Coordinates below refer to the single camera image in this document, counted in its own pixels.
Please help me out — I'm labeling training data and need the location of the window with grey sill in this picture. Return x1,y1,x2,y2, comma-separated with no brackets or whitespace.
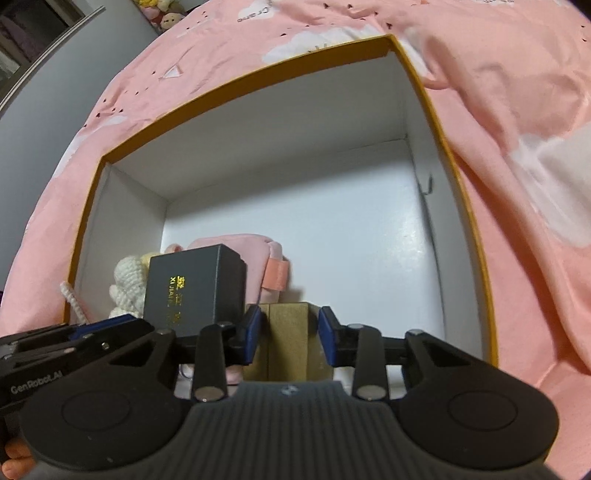
1,0,106,109

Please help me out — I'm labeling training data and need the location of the pink fabric pouch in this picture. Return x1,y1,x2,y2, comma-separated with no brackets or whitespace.
163,234,290,306

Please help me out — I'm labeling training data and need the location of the white crochet doll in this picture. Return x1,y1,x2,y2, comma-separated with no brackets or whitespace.
60,252,160,325

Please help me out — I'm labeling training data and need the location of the pink printed bed duvet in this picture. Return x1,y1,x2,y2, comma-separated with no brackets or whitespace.
1,1,590,479

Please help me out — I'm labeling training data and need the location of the orange cardboard storage box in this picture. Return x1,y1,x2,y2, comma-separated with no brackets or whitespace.
68,35,498,362

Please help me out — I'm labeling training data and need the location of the dark grey gift box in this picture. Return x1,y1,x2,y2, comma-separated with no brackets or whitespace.
141,244,246,338

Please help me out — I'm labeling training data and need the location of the plush toy column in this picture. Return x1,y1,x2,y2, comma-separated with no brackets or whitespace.
133,0,186,32

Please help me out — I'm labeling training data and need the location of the gold small box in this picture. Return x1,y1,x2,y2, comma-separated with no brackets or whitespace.
242,302,334,382

